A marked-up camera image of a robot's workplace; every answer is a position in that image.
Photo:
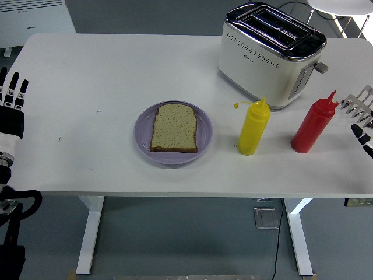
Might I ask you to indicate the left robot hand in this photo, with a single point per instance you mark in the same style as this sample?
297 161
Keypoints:
11 125

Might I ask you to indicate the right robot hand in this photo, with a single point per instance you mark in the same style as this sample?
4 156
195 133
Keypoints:
364 137

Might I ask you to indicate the red squeeze bottle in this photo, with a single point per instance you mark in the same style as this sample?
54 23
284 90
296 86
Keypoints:
313 128

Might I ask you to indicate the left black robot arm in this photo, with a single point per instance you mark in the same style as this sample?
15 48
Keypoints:
11 233

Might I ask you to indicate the slice of bread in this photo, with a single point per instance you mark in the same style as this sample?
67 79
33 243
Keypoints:
175 128

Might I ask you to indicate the metal toast rack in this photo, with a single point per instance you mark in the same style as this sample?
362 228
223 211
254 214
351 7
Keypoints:
360 105

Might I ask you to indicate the table control panel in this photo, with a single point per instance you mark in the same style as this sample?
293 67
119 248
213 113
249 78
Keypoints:
358 202

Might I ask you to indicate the white floor appliance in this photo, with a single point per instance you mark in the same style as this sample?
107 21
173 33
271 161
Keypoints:
35 23

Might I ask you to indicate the yellow squeeze bottle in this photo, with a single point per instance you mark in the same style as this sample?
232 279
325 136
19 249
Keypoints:
253 131

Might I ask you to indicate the white chrome toaster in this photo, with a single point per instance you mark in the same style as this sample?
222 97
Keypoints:
262 73

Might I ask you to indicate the white table leg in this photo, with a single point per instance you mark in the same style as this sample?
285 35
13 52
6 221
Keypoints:
90 233
300 239

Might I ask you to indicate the metal floor socket plate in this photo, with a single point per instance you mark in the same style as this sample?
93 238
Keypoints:
266 218

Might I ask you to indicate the purple round plate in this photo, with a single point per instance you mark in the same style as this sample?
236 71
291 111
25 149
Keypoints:
142 137

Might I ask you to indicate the white round side table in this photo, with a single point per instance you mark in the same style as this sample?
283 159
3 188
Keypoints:
344 6

